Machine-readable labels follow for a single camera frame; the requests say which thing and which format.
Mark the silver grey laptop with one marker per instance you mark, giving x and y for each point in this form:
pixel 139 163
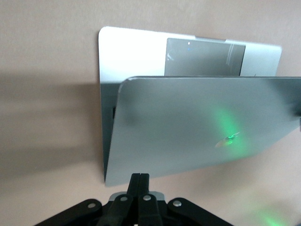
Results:
pixel 176 129

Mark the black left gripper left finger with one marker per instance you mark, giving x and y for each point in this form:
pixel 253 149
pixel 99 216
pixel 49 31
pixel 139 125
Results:
pixel 131 188

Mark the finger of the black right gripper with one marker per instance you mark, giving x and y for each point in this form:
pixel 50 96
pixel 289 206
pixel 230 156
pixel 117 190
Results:
pixel 298 113

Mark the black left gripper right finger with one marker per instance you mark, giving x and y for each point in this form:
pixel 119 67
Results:
pixel 145 188

